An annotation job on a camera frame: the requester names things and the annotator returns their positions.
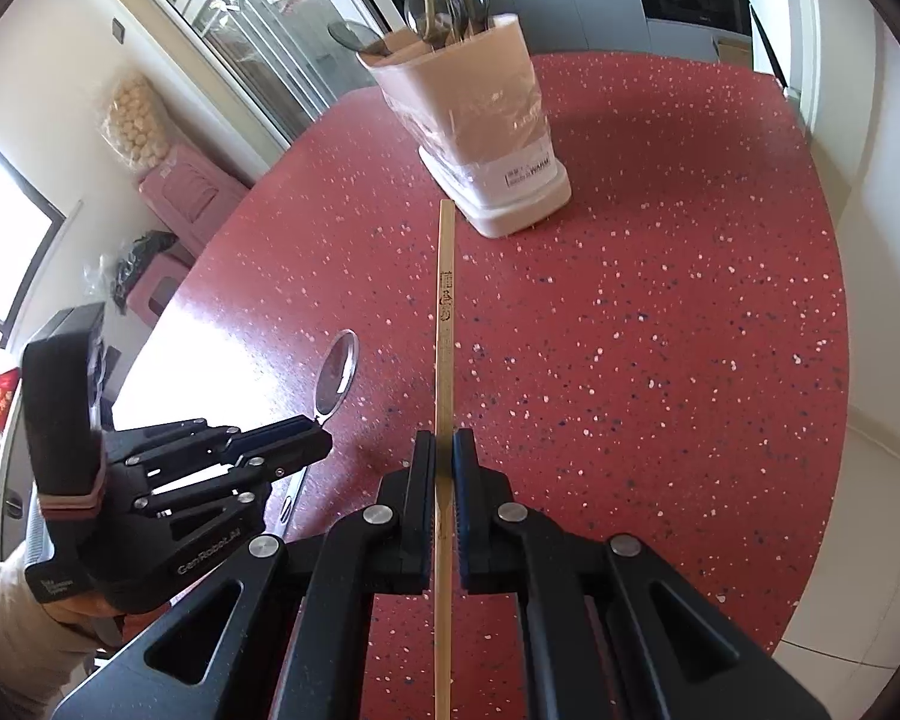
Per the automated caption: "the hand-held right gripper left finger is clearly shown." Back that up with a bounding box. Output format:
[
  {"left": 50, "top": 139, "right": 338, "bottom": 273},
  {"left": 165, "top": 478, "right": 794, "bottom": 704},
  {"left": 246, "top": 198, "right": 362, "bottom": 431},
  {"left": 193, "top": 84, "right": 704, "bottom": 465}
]
[{"left": 52, "top": 431, "right": 436, "bottom": 720}]

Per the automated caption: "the light wooden chopstick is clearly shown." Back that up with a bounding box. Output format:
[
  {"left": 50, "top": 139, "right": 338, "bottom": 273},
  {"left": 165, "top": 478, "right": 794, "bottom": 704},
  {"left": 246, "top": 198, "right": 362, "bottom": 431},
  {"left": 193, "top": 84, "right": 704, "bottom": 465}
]
[{"left": 429, "top": 199, "right": 458, "bottom": 720}]

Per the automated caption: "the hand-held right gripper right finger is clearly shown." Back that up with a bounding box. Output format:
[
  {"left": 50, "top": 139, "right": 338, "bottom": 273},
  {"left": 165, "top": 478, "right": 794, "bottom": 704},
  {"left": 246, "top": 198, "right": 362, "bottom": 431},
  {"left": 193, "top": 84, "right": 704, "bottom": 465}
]
[{"left": 454, "top": 429, "right": 830, "bottom": 720}]

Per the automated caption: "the pink plastic stool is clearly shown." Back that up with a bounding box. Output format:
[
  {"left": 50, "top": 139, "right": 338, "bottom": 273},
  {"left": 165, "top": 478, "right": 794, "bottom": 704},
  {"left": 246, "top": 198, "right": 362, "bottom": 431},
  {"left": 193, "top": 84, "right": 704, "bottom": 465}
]
[{"left": 122, "top": 251, "right": 196, "bottom": 325}]

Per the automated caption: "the window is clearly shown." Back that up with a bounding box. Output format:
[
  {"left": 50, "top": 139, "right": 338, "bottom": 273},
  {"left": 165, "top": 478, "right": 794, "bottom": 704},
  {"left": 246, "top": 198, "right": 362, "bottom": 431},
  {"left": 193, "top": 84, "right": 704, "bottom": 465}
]
[{"left": 0, "top": 118, "right": 68, "bottom": 335}]

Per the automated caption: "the red ornament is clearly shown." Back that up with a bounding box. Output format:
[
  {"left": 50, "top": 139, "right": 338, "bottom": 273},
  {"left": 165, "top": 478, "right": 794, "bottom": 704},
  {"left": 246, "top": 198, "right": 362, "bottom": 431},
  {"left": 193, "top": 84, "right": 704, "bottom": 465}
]
[{"left": 0, "top": 367, "right": 23, "bottom": 430}]

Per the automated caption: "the glass sliding door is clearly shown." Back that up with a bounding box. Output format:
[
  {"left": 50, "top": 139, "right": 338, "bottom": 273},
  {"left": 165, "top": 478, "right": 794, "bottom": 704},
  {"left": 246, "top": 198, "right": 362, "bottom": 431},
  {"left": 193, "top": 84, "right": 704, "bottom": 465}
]
[{"left": 116, "top": 0, "right": 395, "bottom": 155}]

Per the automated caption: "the stack of pink stools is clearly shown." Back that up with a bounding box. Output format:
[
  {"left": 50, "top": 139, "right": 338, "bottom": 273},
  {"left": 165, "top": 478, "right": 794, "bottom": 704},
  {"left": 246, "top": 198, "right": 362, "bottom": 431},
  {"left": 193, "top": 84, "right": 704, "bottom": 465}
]
[{"left": 139, "top": 141, "right": 250, "bottom": 257}]

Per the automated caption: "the person's left forearm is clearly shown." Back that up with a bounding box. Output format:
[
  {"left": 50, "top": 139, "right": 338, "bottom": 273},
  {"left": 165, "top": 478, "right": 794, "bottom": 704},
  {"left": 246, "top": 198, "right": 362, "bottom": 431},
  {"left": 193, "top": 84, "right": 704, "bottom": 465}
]
[{"left": 0, "top": 540, "right": 121, "bottom": 668}]

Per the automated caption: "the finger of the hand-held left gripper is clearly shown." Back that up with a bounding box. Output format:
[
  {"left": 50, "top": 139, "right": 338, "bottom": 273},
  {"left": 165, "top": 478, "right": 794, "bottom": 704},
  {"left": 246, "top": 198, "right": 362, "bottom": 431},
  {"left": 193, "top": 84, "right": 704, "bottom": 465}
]
[
  {"left": 105, "top": 416, "right": 327, "bottom": 466},
  {"left": 131, "top": 439, "right": 333, "bottom": 518}
]

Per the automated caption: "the person's left hand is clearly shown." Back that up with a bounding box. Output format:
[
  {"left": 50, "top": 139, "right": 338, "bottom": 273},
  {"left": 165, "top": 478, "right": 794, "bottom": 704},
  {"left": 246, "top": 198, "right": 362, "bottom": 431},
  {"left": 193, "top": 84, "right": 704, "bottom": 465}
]
[{"left": 51, "top": 592, "right": 125, "bottom": 623}]

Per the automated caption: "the bag of white balls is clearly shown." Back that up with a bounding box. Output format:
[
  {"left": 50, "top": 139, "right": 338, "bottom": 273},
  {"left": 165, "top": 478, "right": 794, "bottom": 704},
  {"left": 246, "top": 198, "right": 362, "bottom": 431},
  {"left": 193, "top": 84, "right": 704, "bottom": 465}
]
[{"left": 96, "top": 71, "right": 175, "bottom": 175}]

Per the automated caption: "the black plastic bag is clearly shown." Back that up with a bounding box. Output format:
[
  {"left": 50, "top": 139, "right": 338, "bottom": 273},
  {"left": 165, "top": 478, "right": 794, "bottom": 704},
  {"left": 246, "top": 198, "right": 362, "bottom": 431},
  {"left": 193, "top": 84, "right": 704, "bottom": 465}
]
[{"left": 111, "top": 231, "right": 179, "bottom": 308}]

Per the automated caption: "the cardboard box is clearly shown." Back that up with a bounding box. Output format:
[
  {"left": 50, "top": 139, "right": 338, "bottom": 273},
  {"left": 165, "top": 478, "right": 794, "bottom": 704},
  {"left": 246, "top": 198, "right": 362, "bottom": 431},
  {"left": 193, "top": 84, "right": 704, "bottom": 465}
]
[{"left": 712, "top": 34, "right": 755, "bottom": 74}]

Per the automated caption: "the pink and white utensil holder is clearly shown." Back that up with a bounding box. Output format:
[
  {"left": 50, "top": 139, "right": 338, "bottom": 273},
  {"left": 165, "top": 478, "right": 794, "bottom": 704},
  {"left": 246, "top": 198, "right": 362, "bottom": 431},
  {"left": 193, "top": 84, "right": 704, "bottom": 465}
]
[{"left": 356, "top": 11, "right": 573, "bottom": 239}]

